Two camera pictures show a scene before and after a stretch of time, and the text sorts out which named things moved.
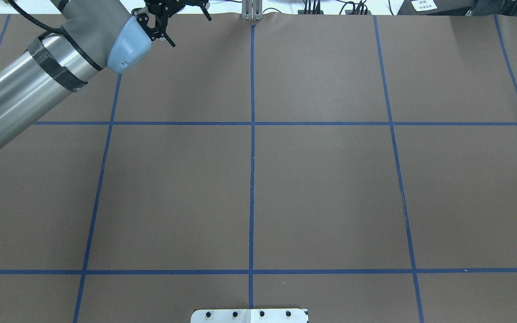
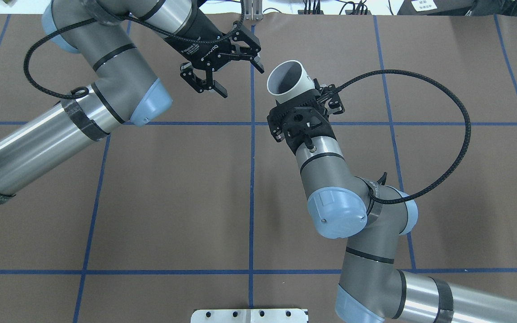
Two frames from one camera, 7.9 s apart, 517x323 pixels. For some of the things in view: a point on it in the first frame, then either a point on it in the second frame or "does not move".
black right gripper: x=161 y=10 -> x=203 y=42
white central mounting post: x=250 y=316 does not move
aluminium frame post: x=251 y=10 does not move
